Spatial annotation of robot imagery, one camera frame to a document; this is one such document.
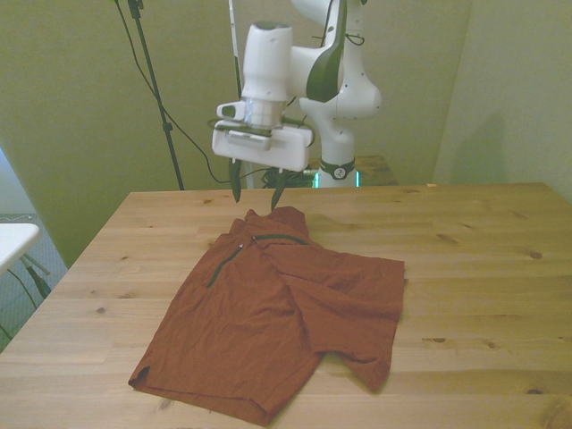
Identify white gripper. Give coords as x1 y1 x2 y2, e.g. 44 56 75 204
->
210 123 315 211

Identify rust red shorts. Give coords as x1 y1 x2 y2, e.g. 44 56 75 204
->
127 205 407 425

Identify black tripod stand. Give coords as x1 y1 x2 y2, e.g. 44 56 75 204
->
114 0 186 191

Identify white folding table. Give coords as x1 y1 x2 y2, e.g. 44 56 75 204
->
0 222 54 314

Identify dark coiled cable bundle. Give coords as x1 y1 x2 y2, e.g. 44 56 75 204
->
261 167 321 189

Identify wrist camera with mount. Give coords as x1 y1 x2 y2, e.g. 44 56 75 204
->
213 121 274 151

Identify black tripod cable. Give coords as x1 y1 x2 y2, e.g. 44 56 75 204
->
114 0 269 184

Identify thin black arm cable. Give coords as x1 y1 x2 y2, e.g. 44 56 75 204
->
205 29 366 148

